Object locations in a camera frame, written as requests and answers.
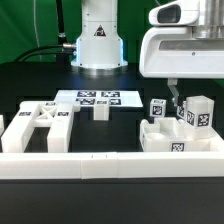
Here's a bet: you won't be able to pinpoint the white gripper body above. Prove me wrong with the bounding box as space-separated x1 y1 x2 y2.
139 27 224 79

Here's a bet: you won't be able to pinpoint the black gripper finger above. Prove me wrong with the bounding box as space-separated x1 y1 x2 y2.
167 78 179 107

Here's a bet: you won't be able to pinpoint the white chair seat part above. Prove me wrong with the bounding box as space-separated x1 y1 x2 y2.
139 118 224 152

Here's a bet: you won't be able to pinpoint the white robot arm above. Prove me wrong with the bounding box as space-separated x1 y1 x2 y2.
71 0 224 95

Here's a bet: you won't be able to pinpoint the white chair backrest part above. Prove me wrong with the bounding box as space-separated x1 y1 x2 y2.
1 101 81 153

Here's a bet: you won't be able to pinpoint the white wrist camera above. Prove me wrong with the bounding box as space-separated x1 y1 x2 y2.
148 0 200 26

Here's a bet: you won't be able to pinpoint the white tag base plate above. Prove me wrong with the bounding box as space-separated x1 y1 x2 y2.
55 90 143 108

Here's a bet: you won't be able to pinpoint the white small chair post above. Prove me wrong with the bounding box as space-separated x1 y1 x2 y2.
93 100 109 121

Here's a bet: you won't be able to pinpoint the white U-shaped fence frame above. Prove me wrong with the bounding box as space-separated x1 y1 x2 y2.
0 114 224 180

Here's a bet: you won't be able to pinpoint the black cables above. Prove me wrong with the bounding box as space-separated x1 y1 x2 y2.
13 0 78 63

